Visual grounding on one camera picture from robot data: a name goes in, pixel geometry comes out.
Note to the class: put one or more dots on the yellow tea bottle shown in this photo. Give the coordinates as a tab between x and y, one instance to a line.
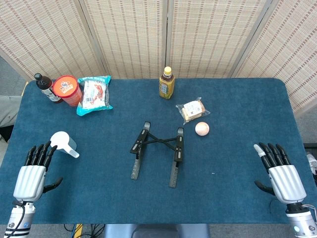
166	86

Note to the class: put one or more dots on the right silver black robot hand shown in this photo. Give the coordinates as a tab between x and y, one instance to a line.
287	182

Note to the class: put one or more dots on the dark sauce bottle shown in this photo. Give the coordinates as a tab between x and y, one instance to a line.
45	85

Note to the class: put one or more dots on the orange instant noodle cup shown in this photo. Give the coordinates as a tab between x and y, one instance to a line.
67	86

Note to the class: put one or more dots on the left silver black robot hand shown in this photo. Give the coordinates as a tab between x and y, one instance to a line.
28	182

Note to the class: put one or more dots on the white sneaker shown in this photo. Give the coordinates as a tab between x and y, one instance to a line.
312	162

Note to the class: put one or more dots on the woven folding screen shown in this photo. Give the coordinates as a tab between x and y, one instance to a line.
128	37

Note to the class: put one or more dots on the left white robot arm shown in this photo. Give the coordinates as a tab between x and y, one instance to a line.
16	220

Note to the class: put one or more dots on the plastic wrapped sandwich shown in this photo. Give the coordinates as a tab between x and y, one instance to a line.
193	110

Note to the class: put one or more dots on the pink ball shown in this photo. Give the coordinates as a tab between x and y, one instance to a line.
202	129

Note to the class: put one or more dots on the teal snack bag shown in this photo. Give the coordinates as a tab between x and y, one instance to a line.
94	96

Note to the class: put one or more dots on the black folding laptop stand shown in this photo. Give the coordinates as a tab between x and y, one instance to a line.
140	143

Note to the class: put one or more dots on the grey fabric bundle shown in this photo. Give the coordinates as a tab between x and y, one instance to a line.
10	109

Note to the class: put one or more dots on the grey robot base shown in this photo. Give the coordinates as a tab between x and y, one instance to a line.
156	231

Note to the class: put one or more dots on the blue table mat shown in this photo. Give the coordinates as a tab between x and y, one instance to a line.
223	161

